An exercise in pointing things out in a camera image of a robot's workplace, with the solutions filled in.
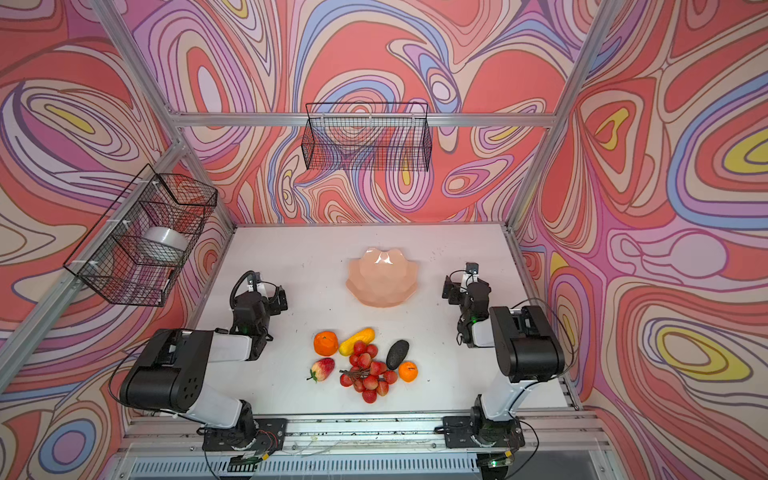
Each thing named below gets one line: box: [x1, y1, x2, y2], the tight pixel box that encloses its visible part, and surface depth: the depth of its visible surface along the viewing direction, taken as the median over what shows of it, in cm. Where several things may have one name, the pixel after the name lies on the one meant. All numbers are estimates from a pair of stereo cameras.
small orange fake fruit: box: [398, 361, 419, 383], surface depth 83 cm
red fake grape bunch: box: [339, 341, 398, 404], surface depth 80 cm
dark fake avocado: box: [386, 339, 410, 371], surface depth 85 cm
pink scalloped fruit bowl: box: [346, 247, 419, 308], surface depth 106 cm
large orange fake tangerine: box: [313, 331, 339, 357], surface depth 86 cm
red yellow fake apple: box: [306, 357, 335, 383], surface depth 82 cm
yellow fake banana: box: [339, 328, 375, 356], surface depth 88 cm
